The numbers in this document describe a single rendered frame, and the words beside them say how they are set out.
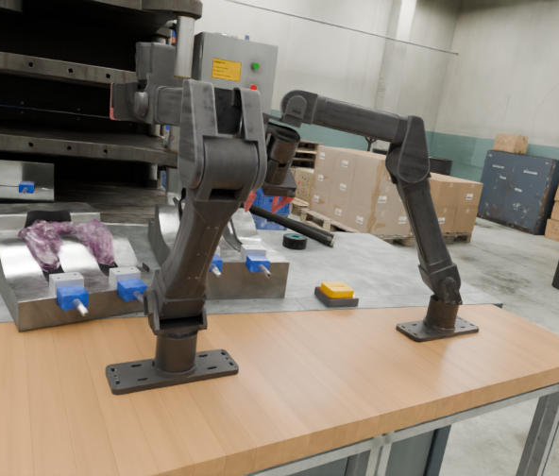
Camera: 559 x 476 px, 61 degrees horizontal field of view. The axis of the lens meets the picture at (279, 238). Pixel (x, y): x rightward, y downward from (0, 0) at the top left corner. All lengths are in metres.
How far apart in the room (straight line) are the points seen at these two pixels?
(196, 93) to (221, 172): 0.09
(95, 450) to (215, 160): 0.37
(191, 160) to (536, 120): 8.30
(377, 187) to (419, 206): 3.90
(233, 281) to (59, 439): 0.52
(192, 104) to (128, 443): 0.42
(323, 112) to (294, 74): 7.57
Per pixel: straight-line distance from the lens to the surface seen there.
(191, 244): 0.63
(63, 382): 0.78
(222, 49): 1.88
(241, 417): 0.71
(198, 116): 0.55
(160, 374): 0.76
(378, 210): 4.95
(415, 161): 0.95
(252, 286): 1.07
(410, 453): 1.60
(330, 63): 8.80
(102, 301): 0.95
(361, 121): 0.94
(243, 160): 0.56
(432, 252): 1.02
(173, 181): 1.73
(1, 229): 1.26
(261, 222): 4.89
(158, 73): 0.84
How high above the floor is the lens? 1.21
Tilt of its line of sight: 14 degrees down
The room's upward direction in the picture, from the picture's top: 8 degrees clockwise
